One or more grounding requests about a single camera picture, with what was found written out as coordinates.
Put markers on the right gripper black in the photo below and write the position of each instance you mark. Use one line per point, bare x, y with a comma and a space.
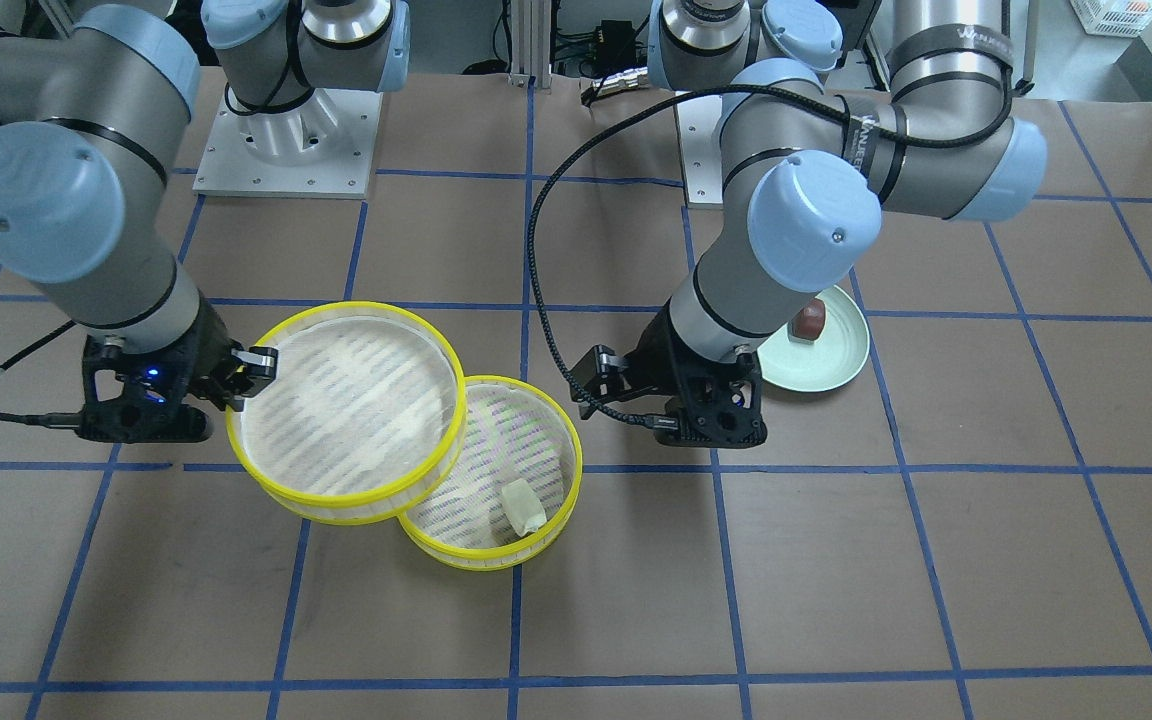
204, 358

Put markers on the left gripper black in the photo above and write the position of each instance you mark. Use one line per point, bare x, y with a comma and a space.
650, 368

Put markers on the light green plate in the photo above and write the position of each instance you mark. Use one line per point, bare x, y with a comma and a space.
830, 361

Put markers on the white bun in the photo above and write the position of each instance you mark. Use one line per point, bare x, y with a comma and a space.
525, 512

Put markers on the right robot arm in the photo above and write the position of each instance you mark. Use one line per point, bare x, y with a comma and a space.
90, 124

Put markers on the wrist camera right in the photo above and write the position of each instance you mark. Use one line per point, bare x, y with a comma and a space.
135, 398

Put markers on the yellow steamer layer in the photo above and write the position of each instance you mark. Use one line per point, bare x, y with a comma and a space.
514, 431
365, 418

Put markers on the aluminium frame post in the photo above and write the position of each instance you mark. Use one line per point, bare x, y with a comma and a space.
530, 26

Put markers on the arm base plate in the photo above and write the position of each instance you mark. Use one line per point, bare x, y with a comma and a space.
324, 149
700, 157

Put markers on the brown bun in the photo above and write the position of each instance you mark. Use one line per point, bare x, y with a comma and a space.
808, 325

